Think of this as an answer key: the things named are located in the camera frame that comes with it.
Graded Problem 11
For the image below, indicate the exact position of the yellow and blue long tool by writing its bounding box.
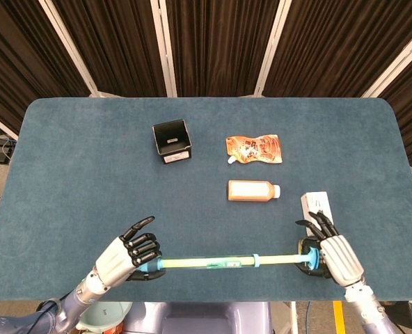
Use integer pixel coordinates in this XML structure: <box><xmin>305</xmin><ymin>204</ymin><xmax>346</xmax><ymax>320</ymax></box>
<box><xmin>162</xmin><ymin>245</ymin><xmax>324</xmax><ymax>273</ymax></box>

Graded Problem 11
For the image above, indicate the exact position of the clear syringe barrel blue nozzle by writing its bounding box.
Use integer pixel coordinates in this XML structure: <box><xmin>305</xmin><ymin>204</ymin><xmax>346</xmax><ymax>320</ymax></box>
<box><xmin>138</xmin><ymin>253</ymin><xmax>262</xmax><ymax>275</ymax></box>

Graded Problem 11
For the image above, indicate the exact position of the orange juice bottle white cap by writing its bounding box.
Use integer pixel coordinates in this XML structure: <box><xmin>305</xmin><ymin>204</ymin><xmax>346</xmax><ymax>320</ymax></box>
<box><xmin>226</xmin><ymin>179</ymin><xmax>282</xmax><ymax>202</ymax></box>

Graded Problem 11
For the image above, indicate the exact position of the open black cardboard box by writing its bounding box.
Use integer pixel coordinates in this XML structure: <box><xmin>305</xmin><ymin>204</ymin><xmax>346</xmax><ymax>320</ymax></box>
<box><xmin>152</xmin><ymin>119</ymin><xmax>193</xmax><ymax>165</ymax></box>

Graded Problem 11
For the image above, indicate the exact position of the blue table cloth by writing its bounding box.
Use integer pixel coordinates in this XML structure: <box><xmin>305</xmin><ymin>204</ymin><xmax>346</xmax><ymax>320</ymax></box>
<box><xmin>0</xmin><ymin>97</ymin><xmax>412</xmax><ymax>303</ymax></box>

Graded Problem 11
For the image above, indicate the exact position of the blue floor cable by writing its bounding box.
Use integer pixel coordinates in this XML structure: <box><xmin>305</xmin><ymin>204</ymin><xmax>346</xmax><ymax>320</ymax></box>
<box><xmin>305</xmin><ymin>301</ymin><xmax>315</xmax><ymax>334</ymax></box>

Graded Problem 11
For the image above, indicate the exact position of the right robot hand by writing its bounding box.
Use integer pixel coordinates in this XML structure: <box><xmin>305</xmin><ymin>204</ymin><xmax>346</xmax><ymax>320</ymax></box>
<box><xmin>294</xmin><ymin>209</ymin><xmax>366</xmax><ymax>288</ymax></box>

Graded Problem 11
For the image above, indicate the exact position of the white table leg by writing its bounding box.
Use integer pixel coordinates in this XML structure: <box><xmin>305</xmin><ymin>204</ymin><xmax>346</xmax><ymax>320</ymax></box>
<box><xmin>290</xmin><ymin>301</ymin><xmax>299</xmax><ymax>334</ymax></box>

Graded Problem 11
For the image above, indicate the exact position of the white carton box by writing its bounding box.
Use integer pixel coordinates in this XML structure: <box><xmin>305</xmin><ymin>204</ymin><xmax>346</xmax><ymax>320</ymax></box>
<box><xmin>299</xmin><ymin>190</ymin><xmax>334</xmax><ymax>237</ymax></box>

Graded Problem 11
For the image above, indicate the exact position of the orange sauce pouch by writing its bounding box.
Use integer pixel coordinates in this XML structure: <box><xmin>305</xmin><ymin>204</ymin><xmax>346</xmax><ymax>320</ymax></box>
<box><xmin>225</xmin><ymin>134</ymin><xmax>283</xmax><ymax>165</ymax></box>

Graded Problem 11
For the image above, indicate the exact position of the pale teal bowl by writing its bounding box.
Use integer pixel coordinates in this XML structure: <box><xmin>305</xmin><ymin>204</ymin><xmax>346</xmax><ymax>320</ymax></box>
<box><xmin>76</xmin><ymin>301</ymin><xmax>134</xmax><ymax>330</ymax></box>

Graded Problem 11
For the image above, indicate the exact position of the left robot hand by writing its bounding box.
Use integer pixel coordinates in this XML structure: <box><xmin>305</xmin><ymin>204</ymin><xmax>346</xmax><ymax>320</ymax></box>
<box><xmin>93</xmin><ymin>216</ymin><xmax>166</xmax><ymax>289</ymax></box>

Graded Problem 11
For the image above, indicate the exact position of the lavender robot base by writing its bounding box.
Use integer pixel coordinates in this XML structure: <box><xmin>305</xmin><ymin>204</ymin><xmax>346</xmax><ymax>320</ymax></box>
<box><xmin>122</xmin><ymin>301</ymin><xmax>273</xmax><ymax>334</ymax></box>

